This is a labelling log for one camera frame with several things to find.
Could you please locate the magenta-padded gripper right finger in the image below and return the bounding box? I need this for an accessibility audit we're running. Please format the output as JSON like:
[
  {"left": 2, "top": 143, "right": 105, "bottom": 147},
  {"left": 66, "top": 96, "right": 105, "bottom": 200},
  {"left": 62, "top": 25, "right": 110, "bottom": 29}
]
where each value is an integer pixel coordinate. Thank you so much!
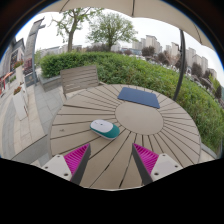
[{"left": 131, "top": 143, "right": 184, "bottom": 186}]

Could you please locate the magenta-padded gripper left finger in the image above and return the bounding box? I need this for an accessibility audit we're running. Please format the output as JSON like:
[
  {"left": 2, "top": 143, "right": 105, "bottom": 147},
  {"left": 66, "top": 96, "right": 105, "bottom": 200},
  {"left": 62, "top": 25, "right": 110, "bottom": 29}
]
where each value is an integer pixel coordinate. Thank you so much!
[{"left": 41, "top": 143, "right": 92, "bottom": 186}]

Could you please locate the white and teal computer mouse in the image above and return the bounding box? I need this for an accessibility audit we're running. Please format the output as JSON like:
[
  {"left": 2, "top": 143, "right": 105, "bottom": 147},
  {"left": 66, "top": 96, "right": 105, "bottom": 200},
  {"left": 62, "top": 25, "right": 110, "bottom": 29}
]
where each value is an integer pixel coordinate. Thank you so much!
[{"left": 89, "top": 119, "right": 121, "bottom": 140}]

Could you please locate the blue rectangular mouse pad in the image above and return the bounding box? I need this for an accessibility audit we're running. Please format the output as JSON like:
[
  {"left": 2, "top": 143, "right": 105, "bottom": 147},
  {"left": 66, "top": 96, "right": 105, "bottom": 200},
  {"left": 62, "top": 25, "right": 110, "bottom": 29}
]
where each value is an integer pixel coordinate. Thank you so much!
[{"left": 117, "top": 86, "right": 161, "bottom": 110}]

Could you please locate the white planter box with flowers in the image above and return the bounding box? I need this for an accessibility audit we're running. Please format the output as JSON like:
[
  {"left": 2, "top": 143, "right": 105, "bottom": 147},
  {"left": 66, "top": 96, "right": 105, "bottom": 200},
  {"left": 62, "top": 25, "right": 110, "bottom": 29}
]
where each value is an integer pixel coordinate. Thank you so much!
[{"left": 12, "top": 85, "right": 29, "bottom": 122}]

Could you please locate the grey slatted outdoor chair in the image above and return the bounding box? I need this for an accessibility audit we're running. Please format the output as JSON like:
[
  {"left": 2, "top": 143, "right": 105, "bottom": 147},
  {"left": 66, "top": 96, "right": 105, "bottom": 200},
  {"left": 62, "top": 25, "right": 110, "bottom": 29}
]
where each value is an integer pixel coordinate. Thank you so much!
[{"left": 60, "top": 64, "right": 101, "bottom": 99}]

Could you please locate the green hedge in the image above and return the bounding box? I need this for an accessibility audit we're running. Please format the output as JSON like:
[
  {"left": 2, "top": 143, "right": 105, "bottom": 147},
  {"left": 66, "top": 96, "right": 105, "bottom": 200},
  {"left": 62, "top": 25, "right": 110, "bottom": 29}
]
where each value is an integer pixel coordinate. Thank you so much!
[{"left": 39, "top": 51, "right": 224, "bottom": 154}]

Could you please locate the dark curved umbrella pole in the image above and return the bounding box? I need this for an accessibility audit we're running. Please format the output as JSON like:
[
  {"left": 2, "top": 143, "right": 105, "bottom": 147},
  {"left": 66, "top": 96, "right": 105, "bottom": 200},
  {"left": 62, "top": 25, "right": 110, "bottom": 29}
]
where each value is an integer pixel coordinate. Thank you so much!
[{"left": 172, "top": 29, "right": 187, "bottom": 102}]

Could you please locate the group of high-rise buildings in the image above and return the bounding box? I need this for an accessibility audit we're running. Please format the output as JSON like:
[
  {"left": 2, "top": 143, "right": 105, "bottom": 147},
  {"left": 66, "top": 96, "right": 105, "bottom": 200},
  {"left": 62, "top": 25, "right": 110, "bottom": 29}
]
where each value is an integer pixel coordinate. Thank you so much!
[{"left": 131, "top": 34, "right": 219, "bottom": 81}]

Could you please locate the sparse-leaved tree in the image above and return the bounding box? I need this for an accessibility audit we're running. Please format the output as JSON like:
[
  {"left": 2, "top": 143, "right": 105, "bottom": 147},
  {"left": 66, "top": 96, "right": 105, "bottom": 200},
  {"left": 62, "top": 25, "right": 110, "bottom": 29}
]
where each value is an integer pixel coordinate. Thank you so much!
[{"left": 49, "top": 8, "right": 104, "bottom": 53}]

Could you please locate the tall dark sign pillar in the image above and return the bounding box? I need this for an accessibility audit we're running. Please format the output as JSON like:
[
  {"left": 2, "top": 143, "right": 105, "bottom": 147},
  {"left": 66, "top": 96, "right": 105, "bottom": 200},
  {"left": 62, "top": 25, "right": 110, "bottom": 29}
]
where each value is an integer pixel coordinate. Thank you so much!
[{"left": 23, "top": 18, "right": 46, "bottom": 88}]

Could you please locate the bushy round-crowned tree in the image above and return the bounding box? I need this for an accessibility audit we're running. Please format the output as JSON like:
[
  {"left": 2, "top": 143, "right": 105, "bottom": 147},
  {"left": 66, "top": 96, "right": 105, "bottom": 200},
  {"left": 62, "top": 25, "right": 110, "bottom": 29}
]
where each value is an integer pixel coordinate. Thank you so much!
[{"left": 87, "top": 12, "right": 138, "bottom": 53}]

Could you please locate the beige patio umbrella canopy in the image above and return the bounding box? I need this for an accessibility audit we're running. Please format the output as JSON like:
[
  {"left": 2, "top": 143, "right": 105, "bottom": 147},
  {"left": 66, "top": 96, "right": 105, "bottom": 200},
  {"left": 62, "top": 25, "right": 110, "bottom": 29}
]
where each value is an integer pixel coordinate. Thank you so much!
[{"left": 39, "top": 0, "right": 214, "bottom": 51}]

